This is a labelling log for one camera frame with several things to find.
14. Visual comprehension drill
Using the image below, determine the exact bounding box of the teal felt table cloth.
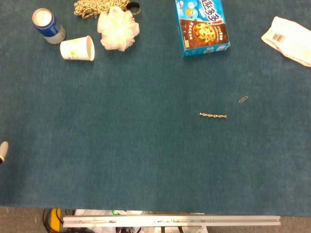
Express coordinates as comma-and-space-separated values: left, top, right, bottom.
0, 0, 311, 216

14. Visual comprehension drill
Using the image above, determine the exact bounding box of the white paper cup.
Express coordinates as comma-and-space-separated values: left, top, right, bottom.
60, 35, 96, 62

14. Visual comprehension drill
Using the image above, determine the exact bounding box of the white snack bag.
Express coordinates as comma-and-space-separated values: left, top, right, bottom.
261, 16, 311, 67

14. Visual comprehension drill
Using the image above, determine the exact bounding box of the yellow device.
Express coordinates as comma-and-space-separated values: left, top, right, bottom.
50, 208, 62, 233

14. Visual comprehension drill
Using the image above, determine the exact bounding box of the black band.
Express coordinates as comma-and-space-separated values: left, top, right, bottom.
126, 1, 141, 15

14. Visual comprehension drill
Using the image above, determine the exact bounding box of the blue and silver drink can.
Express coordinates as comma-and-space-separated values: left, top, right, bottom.
32, 8, 67, 45

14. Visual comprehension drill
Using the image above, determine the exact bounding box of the aluminium profile rail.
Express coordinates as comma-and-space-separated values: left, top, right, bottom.
62, 215, 281, 228

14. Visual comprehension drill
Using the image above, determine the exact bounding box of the beige braided rope coil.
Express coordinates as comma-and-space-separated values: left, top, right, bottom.
73, 0, 132, 19

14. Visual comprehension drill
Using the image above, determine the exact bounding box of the blue cookie box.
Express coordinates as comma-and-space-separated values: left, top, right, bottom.
175, 0, 231, 58

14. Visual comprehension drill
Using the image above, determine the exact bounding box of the white mesh bath pouf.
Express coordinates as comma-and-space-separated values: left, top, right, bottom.
97, 6, 140, 52

